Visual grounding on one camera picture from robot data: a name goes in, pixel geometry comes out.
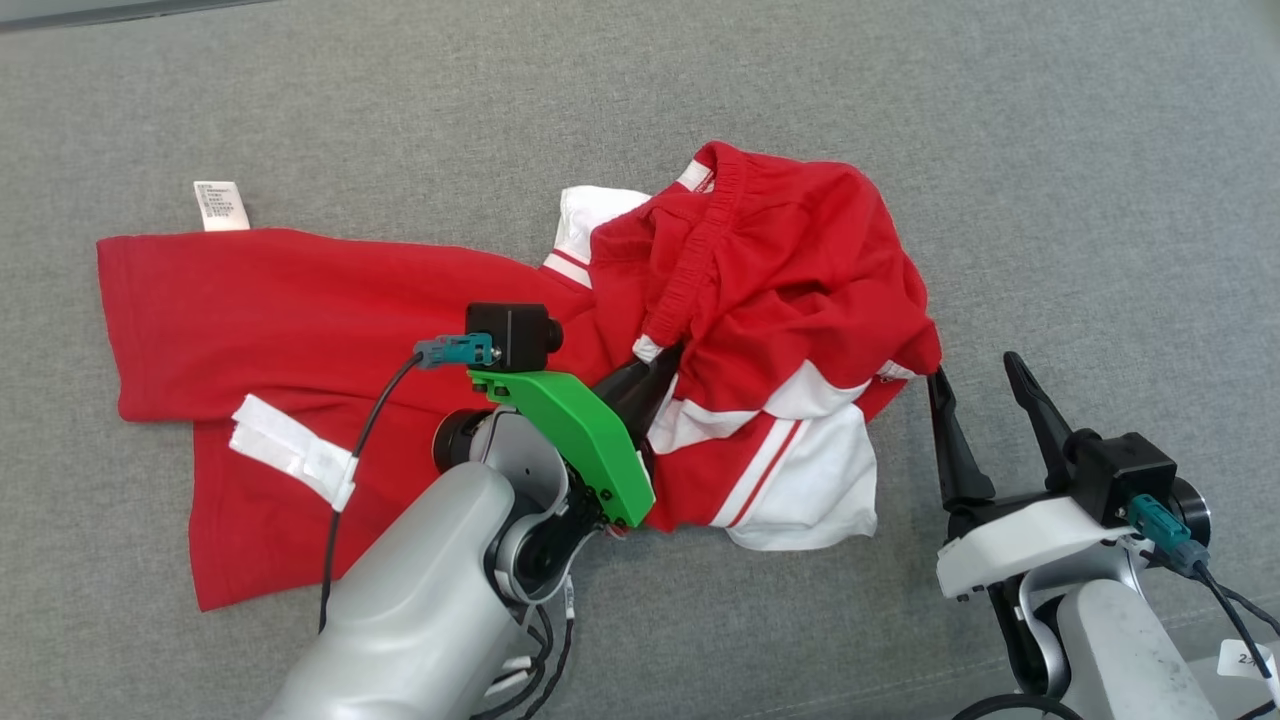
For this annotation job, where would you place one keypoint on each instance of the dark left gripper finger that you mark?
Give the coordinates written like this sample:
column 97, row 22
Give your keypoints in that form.
column 652, row 385
column 622, row 388

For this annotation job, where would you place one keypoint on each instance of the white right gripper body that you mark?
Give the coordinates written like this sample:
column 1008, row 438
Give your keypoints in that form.
column 1020, row 545

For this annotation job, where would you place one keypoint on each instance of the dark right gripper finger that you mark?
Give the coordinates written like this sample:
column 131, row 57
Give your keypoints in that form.
column 1045, row 420
column 955, row 450

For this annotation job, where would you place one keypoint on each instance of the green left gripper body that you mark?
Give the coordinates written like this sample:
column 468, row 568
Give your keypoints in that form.
column 575, row 425

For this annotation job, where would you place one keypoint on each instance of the red shorts white band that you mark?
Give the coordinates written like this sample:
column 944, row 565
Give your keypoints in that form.
column 800, row 260

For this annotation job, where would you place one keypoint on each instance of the red white Bulls jersey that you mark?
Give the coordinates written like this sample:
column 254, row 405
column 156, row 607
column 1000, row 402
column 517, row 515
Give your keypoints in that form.
column 300, row 320

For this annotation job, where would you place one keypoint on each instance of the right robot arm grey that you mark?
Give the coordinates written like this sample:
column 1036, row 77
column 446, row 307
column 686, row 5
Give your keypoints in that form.
column 1120, row 640

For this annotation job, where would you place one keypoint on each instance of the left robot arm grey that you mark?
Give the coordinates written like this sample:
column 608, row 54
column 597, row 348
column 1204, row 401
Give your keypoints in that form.
column 420, row 600

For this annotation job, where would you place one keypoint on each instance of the white printed paper label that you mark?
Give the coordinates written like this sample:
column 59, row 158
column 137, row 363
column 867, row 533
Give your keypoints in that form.
column 1248, row 660

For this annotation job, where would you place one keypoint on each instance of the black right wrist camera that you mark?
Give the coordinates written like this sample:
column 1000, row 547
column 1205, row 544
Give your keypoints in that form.
column 1130, row 475

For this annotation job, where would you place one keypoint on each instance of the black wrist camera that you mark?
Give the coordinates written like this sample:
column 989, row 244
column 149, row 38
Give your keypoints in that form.
column 510, row 335
column 1130, row 475

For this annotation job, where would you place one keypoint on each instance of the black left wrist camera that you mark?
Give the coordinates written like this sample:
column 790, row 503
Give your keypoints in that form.
column 510, row 335

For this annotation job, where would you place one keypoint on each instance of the teal left camera connector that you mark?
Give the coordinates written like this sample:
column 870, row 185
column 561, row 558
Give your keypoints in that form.
column 455, row 351

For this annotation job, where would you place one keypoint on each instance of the teal camera connector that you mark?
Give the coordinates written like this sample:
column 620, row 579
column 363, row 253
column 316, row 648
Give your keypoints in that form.
column 455, row 351
column 1165, row 530

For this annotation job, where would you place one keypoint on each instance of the teal right camera connector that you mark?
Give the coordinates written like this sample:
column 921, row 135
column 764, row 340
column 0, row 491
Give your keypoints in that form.
column 1165, row 530

